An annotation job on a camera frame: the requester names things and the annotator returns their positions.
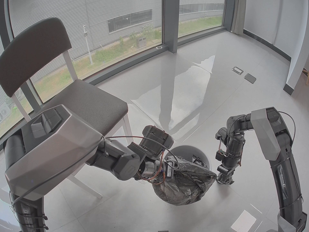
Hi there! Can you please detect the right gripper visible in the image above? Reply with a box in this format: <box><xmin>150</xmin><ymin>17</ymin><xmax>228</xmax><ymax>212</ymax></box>
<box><xmin>217</xmin><ymin>139</ymin><xmax>245</xmax><ymax>179</ymax></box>

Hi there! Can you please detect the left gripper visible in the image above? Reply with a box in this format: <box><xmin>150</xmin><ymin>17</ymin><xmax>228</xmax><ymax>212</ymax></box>
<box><xmin>140</xmin><ymin>159</ymin><xmax>178</xmax><ymax>184</ymax></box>

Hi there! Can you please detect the black plastic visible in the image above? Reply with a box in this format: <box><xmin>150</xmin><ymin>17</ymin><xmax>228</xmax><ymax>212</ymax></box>
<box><xmin>217</xmin><ymin>175</ymin><xmax>234</xmax><ymax>185</ymax></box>

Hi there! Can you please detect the black plastic bag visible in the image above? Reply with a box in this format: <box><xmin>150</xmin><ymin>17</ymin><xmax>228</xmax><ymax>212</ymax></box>
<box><xmin>152</xmin><ymin>154</ymin><xmax>217</xmax><ymax>206</ymax></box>

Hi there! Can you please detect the white trash bin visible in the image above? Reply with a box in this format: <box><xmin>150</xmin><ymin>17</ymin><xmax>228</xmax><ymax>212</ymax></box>
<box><xmin>167</xmin><ymin>144</ymin><xmax>213</xmax><ymax>178</ymax></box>

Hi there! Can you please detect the window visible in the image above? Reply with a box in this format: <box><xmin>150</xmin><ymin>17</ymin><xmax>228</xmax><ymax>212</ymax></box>
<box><xmin>0</xmin><ymin>0</ymin><xmax>238</xmax><ymax>152</ymax></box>

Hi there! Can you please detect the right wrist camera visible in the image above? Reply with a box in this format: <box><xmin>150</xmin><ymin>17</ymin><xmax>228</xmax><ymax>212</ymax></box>
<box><xmin>215</xmin><ymin>127</ymin><xmax>229</xmax><ymax>142</ymax></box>

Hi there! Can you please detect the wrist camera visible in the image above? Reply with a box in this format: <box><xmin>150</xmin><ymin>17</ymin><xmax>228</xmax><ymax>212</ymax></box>
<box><xmin>140</xmin><ymin>125</ymin><xmax>175</xmax><ymax>158</ymax></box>
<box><xmin>215</xmin><ymin>127</ymin><xmax>229</xmax><ymax>142</ymax></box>

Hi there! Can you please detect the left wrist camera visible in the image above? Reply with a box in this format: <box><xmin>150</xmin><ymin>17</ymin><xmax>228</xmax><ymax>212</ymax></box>
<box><xmin>140</xmin><ymin>125</ymin><xmax>175</xmax><ymax>158</ymax></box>

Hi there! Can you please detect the grey chair with white frame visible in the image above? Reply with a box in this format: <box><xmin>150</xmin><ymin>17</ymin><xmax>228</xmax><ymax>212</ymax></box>
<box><xmin>0</xmin><ymin>17</ymin><xmax>136</xmax><ymax>200</ymax></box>

